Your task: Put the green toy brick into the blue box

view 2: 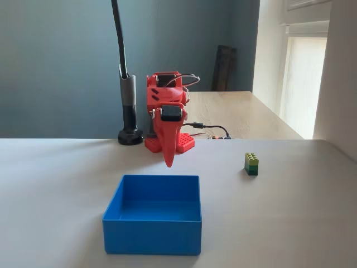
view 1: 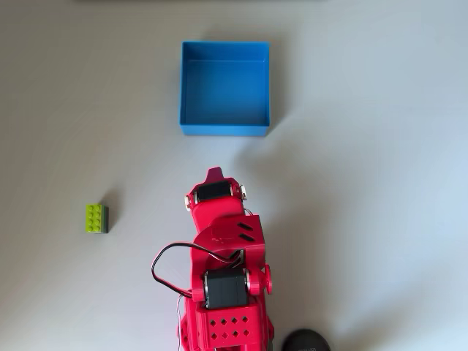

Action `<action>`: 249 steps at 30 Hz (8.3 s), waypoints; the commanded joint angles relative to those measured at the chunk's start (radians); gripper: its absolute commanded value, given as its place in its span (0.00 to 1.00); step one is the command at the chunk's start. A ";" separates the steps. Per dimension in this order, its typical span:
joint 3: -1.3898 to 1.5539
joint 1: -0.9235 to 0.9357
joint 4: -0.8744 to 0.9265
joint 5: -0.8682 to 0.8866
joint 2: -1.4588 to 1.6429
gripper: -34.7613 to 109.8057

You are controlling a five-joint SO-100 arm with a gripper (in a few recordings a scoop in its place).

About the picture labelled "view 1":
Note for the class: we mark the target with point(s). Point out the green lego brick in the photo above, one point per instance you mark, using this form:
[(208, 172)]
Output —
[(94, 218)]

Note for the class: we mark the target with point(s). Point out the red robot arm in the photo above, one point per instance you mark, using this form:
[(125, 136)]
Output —
[(219, 215)]

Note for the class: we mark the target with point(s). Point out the blue box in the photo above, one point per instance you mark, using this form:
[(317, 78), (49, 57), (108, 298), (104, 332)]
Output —
[(225, 91)]

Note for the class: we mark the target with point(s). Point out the black round object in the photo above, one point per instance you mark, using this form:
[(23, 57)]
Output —
[(305, 342)]

